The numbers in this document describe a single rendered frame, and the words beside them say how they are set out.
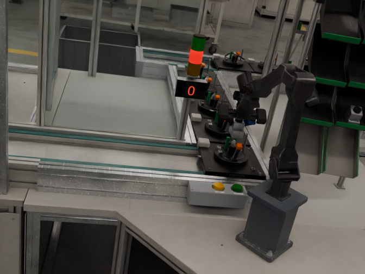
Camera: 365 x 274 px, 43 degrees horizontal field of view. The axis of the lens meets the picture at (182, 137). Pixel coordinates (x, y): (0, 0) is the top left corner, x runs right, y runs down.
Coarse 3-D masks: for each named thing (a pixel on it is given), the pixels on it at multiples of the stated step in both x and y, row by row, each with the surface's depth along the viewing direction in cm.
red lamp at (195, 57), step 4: (192, 52) 176; (196, 52) 176; (200, 52) 176; (192, 56) 177; (196, 56) 176; (200, 56) 177; (188, 60) 179; (192, 60) 177; (196, 60) 177; (200, 60) 178
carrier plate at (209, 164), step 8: (216, 144) 196; (200, 152) 187; (208, 152) 188; (248, 152) 194; (208, 160) 182; (216, 160) 183; (248, 160) 188; (256, 160) 189; (208, 168) 177; (216, 168) 178; (224, 168) 179; (232, 168) 180; (240, 168) 181; (248, 168) 182; (256, 168) 183; (224, 176) 176; (248, 176) 177; (256, 176) 178; (264, 176) 178
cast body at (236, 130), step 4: (236, 120) 179; (240, 120) 178; (232, 124) 180; (236, 124) 178; (240, 124) 178; (244, 124) 179; (232, 128) 179; (236, 128) 179; (240, 128) 179; (232, 132) 179; (236, 132) 178; (240, 132) 179; (232, 136) 179; (236, 136) 179; (240, 136) 179
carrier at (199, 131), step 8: (216, 112) 211; (192, 120) 214; (200, 120) 215; (208, 120) 209; (216, 120) 211; (200, 128) 208; (208, 128) 205; (216, 128) 206; (200, 136) 200; (208, 136) 202; (216, 136) 203; (224, 136) 203; (224, 144) 199; (248, 144) 201
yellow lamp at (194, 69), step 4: (188, 64) 179; (192, 64) 178; (196, 64) 178; (200, 64) 179; (188, 68) 179; (192, 68) 178; (196, 68) 178; (188, 72) 180; (192, 72) 179; (196, 72) 179; (196, 76) 180
